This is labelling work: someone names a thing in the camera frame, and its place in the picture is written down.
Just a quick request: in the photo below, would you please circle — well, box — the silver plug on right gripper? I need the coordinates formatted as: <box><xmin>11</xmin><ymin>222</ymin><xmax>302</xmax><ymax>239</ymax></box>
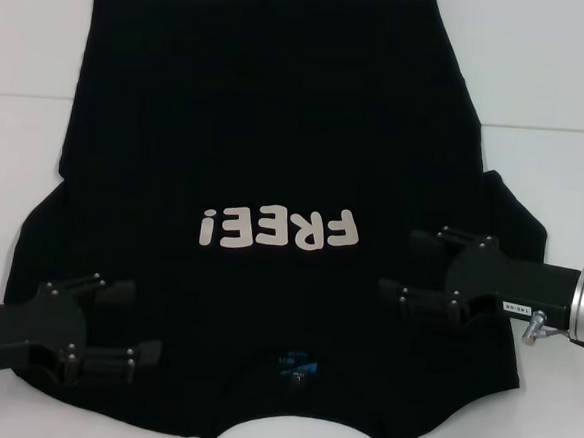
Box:
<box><xmin>521</xmin><ymin>308</ymin><xmax>550</xmax><ymax>346</ymax></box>

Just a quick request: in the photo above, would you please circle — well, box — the black shirt with FREE print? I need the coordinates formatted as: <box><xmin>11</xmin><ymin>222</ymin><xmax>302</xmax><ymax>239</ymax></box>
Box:
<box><xmin>0</xmin><ymin>0</ymin><xmax>564</xmax><ymax>438</ymax></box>

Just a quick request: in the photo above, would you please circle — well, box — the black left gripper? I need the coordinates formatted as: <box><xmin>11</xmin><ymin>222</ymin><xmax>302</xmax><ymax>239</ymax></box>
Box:
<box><xmin>0</xmin><ymin>267</ymin><xmax>168</xmax><ymax>391</ymax></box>

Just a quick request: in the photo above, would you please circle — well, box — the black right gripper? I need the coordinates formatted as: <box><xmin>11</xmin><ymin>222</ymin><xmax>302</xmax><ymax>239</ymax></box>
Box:
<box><xmin>373</xmin><ymin>221</ymin><xmax>584</xmax><ymax>346</ymax></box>

